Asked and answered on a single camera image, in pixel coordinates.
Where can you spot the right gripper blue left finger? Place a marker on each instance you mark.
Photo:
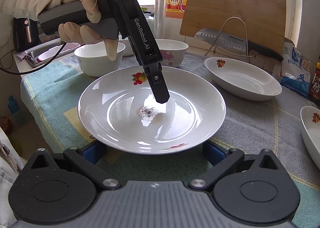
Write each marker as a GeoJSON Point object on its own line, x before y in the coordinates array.
{"type": "Point", "coordinates": [83, 161]}

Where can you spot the grey green checked cloth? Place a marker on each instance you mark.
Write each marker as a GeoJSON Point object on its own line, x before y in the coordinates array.
{"type": "Point", "coordinates": [249, 126]}

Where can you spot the metal wire board stand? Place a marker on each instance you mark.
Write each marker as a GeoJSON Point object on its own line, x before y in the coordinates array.
{"type": "Point", "coordinates": [230, 44]}

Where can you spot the santoku knife black handle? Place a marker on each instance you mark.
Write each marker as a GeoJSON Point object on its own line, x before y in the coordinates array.
{"type": "Point", "coordinates": [267, 52]}

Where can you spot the tall plastic wrap roll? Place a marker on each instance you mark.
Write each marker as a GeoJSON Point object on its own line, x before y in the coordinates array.
{"type": "Point", "coordinates": [158, 30]}

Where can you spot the bamboo cutting board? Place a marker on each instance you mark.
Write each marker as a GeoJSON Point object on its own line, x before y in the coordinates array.
{"type": "Point", "coordinates": [261, 21]}

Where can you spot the white blue salt bag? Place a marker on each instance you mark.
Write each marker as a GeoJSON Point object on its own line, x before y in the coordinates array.
{"type": "Point", "coordinates": [291, 73]}

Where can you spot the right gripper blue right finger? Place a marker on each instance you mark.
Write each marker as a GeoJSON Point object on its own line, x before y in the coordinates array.
{"type": "Point", "coordinates": [224, 162]}

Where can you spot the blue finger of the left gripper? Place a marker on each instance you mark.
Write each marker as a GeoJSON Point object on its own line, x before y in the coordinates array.
{"type": "Point", "coordinates": [157, 82]}

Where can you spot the white plate with stain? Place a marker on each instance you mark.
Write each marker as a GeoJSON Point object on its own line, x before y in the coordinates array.
{"type": "Point", "coordinates": [119, 110]}

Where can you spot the white bowl pink flowers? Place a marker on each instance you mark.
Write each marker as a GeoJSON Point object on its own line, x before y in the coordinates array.
{"type": "Point", "coordinates": [172, 51]}

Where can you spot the dark vinegar bottle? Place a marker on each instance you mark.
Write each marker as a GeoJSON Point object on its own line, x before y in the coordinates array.
{"type": "Point", "coordinates": [314, 87]}

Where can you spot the gloved left hand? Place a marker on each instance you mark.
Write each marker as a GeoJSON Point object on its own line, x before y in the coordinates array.
{"type": "Point", "coordinates": [77, 30]}

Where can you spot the glass jar green lid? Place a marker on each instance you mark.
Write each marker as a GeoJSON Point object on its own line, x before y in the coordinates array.
{"type": "Point", "coordinates": [149, 17]}

